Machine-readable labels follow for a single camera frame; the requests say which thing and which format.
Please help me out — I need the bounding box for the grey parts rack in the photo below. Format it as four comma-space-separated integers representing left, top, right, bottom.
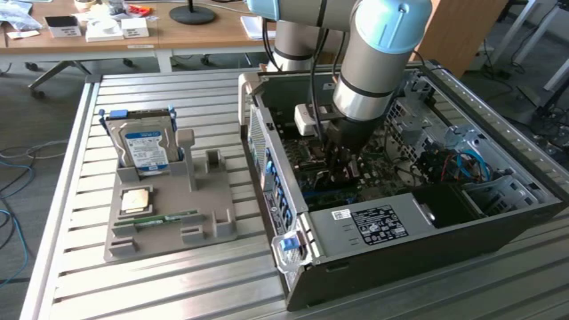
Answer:
102, 129, 238, 264

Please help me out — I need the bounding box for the dark installed RAM stick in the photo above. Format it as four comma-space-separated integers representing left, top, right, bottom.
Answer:
298, 161, 363, 179

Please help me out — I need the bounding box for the metal disk bay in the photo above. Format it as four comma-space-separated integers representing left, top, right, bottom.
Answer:
460, 173, 540, 217

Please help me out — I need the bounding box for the black plastic shroud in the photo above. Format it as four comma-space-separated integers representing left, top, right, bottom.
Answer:
410, 184, 487, 230

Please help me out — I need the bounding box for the red wire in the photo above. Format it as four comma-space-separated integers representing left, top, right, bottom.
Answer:
439, 153, 463, 183

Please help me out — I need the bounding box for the grey floor cable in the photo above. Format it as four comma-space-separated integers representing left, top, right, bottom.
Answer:
0, 139, 67, 160

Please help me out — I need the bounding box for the perforated metal drive cage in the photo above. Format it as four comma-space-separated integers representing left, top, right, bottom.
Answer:
382, 96, 487, 161

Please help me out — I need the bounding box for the CPU socket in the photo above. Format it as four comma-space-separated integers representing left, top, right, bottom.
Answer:
303, 136, 333, 163

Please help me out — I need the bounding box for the black green graphics card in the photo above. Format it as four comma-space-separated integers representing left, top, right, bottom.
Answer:
306, 159, 360, 194

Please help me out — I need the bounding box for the silver CPU chip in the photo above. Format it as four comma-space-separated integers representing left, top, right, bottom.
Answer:
121, 189, 151, 213

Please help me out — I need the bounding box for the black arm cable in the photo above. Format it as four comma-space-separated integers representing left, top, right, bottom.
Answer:
259, 19, 349, 143

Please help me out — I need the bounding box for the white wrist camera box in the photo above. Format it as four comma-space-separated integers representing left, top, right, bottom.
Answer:
293, 103, 333, 137

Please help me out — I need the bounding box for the plain white box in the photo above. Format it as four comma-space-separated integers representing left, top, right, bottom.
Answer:
119, 17, 150, 39

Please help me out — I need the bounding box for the wooden desk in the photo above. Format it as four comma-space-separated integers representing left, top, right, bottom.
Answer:
0, 0, 403, 56

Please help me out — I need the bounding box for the blue floor cable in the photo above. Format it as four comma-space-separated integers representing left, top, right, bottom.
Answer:
0, 159, 35, 288

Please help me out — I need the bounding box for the clear plastic bag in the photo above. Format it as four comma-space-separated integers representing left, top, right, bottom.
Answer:
0, 0, 43, 31

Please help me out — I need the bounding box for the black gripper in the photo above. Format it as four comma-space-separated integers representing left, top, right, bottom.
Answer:
325, 115, 386, 157

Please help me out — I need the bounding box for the flat white box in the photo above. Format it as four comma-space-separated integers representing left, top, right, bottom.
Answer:
83, 18, 125, 43

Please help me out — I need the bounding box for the blue wire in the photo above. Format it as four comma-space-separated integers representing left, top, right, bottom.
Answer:
455, 151, 492, 183

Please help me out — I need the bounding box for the green motherboard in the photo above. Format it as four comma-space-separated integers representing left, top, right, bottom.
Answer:
278, 133, 423, 213

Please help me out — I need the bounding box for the white paper stack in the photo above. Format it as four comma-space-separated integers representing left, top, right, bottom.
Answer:
239, 15, 277, 40

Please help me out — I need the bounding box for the red plastic item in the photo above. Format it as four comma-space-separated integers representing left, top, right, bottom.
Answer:
126, 3, 154, 18

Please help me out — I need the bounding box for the blue expansion slot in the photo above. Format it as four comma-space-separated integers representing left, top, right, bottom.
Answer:
301, 188, 352, 201

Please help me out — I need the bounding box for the white desk frame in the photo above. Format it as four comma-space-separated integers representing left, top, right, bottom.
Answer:
487, 0, 569, 91

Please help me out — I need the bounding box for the metal fan grille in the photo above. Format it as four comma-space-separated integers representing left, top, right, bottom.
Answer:
245, 105, 270, 167

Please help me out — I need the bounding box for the black round lamp base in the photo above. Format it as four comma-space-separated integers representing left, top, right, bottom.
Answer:
167, 0, 217, 25

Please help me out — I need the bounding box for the white box black top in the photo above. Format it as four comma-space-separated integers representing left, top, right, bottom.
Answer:
43, 15, 83, 39

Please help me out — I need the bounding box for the green RAM stick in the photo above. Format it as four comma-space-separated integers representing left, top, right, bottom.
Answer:
114, 209, 198, 229

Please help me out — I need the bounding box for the grey power supply unit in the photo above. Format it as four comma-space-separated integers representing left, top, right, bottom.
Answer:
307, 192, 439, 264

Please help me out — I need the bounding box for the hard disk blue caddy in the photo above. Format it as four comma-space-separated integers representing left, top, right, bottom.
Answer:
97, 106, 182, 176

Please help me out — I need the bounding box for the black open PC case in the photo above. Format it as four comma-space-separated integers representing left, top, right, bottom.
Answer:
237, 59, 569, 313

